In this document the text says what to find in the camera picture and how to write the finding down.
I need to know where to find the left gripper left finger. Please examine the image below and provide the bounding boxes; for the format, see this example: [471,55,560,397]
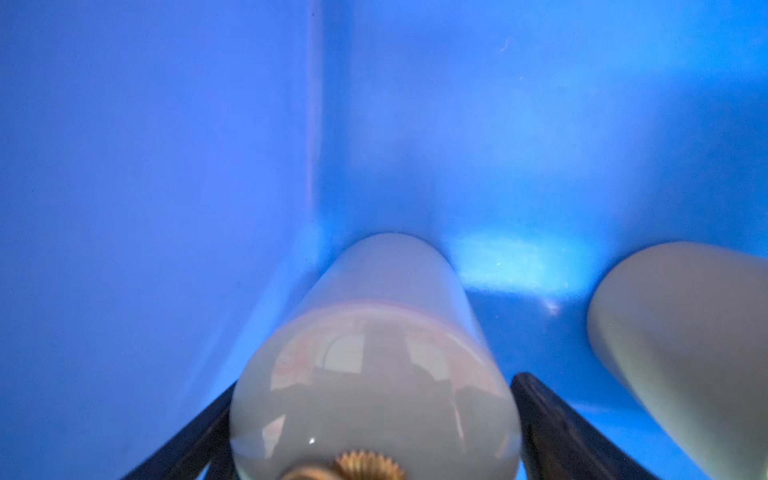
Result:
[124,382,237,480]

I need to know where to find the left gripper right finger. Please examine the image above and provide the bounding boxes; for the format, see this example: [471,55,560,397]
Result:
[510,372,655,480]

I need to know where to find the blue plastic basket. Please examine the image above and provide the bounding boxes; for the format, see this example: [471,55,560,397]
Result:
[1,1,767,479]

